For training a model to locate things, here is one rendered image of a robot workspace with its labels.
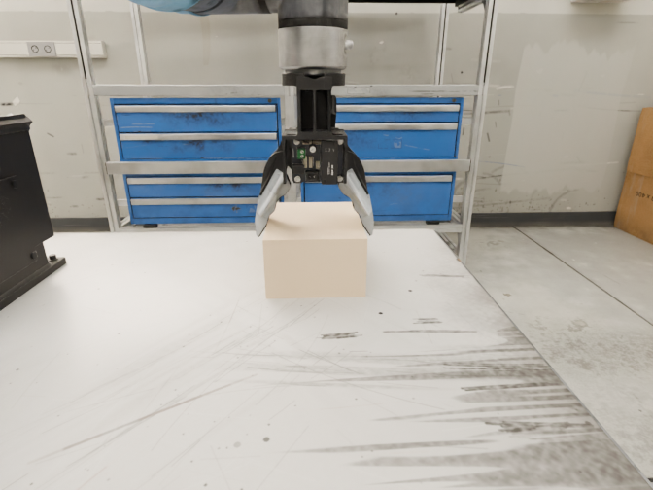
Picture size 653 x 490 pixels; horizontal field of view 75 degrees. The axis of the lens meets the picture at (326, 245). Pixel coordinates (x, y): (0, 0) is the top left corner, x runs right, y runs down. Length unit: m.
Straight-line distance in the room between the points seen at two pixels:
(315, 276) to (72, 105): 2.74
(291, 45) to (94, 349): 0.36
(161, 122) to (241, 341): 1.66
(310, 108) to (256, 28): 2.34
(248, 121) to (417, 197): 0.85
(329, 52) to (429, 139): 1.56
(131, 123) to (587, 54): 2.64
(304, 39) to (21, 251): 0.42
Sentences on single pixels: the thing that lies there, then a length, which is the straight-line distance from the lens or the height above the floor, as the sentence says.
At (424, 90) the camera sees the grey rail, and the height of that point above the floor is 0.91.
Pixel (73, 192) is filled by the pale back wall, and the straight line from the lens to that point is 3.26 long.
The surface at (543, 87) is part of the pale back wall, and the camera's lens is 3.15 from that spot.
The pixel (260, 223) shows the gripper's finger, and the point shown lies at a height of 0.77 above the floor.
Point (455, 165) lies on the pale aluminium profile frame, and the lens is 2.03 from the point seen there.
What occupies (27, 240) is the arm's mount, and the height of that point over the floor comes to 0.76.
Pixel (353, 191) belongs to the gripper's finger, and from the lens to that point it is 0.52.
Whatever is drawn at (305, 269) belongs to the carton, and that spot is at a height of 0.74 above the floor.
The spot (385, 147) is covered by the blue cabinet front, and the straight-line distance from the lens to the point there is 1.98.
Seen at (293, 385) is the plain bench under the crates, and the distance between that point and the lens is 0.38.
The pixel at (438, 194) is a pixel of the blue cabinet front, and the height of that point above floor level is 0.45.
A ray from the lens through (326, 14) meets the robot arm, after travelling 0.48.
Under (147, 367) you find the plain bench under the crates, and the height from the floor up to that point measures 0.70.
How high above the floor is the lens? 0.94
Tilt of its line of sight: 21 degrees down
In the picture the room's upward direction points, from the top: straight up
